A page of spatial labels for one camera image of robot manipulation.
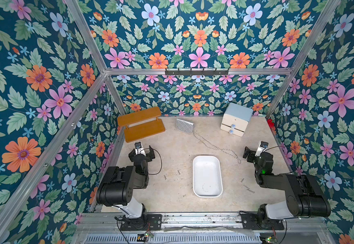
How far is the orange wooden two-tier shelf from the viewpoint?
1.11m

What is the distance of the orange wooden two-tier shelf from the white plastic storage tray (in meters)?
0.39

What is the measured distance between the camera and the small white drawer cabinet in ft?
3.31

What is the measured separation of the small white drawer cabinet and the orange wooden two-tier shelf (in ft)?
1.52

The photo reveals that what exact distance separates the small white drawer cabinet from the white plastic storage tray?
25cm

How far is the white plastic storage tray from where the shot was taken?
84 cm

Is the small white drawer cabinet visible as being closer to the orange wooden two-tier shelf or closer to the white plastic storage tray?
the white plastic storage tray
